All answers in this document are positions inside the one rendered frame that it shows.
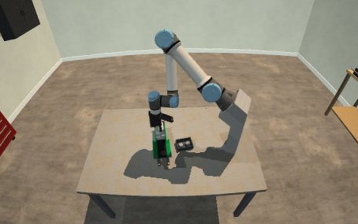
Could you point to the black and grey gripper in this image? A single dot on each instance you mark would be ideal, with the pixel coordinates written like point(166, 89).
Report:
point(155, 122)

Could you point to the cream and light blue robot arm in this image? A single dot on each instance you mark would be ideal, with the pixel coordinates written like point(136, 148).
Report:
point(209, 88)

